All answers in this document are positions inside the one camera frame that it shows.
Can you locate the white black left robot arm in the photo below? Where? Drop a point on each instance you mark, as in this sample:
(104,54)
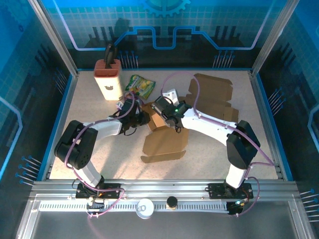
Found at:
(107,128)

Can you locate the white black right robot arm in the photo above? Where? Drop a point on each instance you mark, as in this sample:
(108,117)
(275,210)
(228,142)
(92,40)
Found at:
(207,122)

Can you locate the purple candy bag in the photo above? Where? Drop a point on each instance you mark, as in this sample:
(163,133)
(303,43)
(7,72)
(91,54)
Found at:
(120,104)

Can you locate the green yellow candy bag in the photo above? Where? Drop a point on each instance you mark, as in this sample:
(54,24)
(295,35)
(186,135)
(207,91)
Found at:
(139,85)

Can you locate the cream knife block terracotta top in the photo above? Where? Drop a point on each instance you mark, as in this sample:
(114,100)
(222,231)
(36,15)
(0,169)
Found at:
(109,84)

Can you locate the blue table border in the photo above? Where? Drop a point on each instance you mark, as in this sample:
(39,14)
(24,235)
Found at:
(59,119)

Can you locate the black round knob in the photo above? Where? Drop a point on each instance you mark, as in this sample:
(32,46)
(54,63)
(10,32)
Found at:
(172,201)

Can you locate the white round lid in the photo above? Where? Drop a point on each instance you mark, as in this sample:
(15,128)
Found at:
(145,208)

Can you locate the aluminium frame rail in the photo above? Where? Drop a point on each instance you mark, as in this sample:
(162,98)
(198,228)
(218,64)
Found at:
(164,186)

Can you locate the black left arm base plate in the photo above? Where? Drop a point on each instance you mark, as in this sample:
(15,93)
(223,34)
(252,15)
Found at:
(112,190)

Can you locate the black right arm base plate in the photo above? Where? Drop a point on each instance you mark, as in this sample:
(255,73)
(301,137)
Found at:
(216,190)

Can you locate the aluminium frame post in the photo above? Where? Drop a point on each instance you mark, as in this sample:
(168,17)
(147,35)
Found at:
(54,37)
(274,37)

